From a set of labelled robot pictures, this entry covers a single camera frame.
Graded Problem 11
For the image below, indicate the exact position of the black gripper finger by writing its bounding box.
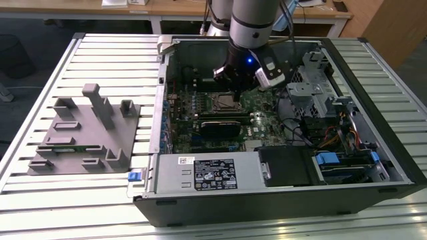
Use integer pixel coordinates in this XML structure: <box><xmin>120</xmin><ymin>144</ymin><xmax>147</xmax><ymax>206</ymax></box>
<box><xmin>232</xmin><ymin>83</ymin><xmax>243</xmax><ymax>103</ymax></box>

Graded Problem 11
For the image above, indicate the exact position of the silver CPU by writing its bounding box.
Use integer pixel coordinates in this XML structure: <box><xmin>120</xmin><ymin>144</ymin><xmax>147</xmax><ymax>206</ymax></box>
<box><xmin>216</xmin><ymin>96</ymin><xmax>236</xmax><ymax>109</ymax></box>

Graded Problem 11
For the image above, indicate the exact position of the CPU socket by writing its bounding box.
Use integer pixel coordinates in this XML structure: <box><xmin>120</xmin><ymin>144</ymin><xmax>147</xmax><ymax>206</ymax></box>
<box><xmin>207</xmin><ymin>91</ymin><xmax>248</xmax><ymax>113</ymax></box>

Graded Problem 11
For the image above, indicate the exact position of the small black graphics card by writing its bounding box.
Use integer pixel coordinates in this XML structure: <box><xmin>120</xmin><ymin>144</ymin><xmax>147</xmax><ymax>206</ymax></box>
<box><xmin>198</xmin><ymin>120</ymin><xmax>242</xmax><ymax>138</ymax></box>

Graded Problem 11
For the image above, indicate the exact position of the green motherboard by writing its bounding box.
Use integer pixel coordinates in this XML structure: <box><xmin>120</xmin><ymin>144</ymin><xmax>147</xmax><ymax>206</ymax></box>
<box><xmin>164</xmin><ymin>81</ymin><xmax>291</xmax><ymax>155</ymax></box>

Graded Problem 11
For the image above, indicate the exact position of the silver chipset heatsink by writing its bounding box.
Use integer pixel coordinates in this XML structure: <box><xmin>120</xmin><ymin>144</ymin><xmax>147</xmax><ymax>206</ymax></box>
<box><xmin>244</xmin><ymin>139</ymin><xmax>263</xmax><ymax>151</ymax></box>

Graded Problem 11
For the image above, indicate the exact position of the silver metal drive cage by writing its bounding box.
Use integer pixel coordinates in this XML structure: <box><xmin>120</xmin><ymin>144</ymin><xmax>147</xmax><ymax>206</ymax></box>
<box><xmin>278</xmin><ymin>49</ymin><xmax>338</xmax><ymax>120</ymax></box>

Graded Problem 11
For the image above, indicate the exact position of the black expansion slot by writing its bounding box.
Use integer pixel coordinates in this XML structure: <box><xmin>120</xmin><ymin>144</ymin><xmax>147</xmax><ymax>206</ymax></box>
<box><xmin>190</xmin><ymin>145</ymin><xmax>239</xmax><ymax>154</ymax></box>

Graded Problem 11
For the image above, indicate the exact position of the black plastic shroud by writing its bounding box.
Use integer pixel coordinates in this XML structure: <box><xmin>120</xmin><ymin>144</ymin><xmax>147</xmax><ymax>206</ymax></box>
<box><xmin>256</xmin><ymin>146</ymin><xmax>318</xmax><ymax>188</ymax></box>

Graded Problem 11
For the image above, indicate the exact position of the blue disk carrier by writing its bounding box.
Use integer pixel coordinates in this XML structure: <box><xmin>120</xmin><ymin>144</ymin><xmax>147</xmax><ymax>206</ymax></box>
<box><xmin>313</xmin><ymin>151</ymin><xmax>375</xmax><ymax>185</ymax></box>

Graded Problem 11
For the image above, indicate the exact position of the grey power supply unit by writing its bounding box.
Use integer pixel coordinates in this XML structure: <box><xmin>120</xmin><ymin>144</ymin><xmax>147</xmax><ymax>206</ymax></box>
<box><xmin>143</xmin><ymin>152</ymin><xmax>270</xmax><ymax>199</ymax></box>

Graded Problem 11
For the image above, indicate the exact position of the white box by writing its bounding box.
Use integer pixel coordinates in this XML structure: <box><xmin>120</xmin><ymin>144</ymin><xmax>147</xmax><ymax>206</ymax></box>
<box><xmin>102</xmin><ymin>0</ymin><xmax>130</xmax><ymax>10</ymax></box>

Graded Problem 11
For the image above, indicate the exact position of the black open PC case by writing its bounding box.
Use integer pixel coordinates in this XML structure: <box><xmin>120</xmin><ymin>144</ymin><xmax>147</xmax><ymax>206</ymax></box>
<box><xmin>126</xmin><ymin>34</ymin><xmax>427</xmax><ymax>228</ymax></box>

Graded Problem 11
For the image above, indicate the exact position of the wooden cabinet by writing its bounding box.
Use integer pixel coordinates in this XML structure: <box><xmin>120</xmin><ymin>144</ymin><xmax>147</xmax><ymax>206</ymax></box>
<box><xmin>339</xmin><ymin>0</ymin><xmax>427</xmax><ymax>70</ymax></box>

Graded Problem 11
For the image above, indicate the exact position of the grey parts rack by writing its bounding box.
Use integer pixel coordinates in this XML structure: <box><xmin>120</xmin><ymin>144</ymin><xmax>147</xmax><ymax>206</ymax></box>
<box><xmin>26</xmin><ymin>83</ymin><xmax>143</xmax><ymax>176</ymax></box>

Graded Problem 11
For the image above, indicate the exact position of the green RAM stick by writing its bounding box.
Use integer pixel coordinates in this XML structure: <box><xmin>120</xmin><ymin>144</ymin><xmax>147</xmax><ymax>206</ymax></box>
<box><xmin>39</xmin><ymin>144</ymin><xmax>100</xmax><ymax>153</ymax></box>

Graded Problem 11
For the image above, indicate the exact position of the wooden desk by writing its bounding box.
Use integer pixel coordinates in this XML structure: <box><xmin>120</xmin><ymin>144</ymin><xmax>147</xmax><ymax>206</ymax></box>
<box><xmin>0</xmin><ymin>0</ymin><xmax>355</xmax><ymax>38</ymax></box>

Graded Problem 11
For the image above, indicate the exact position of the black waste bin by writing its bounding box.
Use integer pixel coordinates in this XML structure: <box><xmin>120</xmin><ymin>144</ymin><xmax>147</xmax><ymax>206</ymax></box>
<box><xmin>0</xmin><ymin>32</ymin><xmax>36</xmax><ymax>80</ymax></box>

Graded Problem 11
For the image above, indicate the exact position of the grey chair foot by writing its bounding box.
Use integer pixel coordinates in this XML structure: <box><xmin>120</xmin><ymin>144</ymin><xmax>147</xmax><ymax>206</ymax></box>
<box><xmin>0</xmin><ymin>82</ymin><xmax>16</xmax><ymax>102</ymax></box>

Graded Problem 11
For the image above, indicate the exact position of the small grey wrist camera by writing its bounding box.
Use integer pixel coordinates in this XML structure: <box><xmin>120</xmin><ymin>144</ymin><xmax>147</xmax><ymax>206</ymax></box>
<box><xmin>212</xmin><ymin>66</ymin><xmax>228</xmax><ymax>83</ymax></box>

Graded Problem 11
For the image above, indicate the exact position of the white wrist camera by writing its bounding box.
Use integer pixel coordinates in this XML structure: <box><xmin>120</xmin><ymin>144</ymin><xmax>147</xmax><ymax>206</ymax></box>
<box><xmin>254</xmin><ymin>56</ymin><xmax>287</xmax><ymax>90</ymax></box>

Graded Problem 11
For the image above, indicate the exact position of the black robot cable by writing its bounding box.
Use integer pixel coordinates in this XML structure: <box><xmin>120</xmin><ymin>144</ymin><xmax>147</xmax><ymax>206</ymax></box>
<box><xmin>279</xmin><ymin>0</ymin><xmax>299</xmax><ymax>72</ymax></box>

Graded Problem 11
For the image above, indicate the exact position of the grey plastic bracket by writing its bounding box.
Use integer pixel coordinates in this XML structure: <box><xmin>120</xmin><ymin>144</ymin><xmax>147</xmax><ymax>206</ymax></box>
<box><xmin>325</xmin><ymin>96</ymin><xmax>361</xmax><ymax>120</ymax></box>

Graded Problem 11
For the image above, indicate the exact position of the yellow wire bundle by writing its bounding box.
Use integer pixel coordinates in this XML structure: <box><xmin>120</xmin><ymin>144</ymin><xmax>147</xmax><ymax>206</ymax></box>
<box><xmin>317</xmin><ymin>126</ymin><xmax>342</xmax><ymax>150</ymax></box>

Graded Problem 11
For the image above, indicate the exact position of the orange wire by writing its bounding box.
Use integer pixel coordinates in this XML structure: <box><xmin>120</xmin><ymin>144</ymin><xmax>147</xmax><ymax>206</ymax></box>
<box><xmin>345</xmin><ymin>126</ymin><xmax>365</xmax><ymax>151</ymax></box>

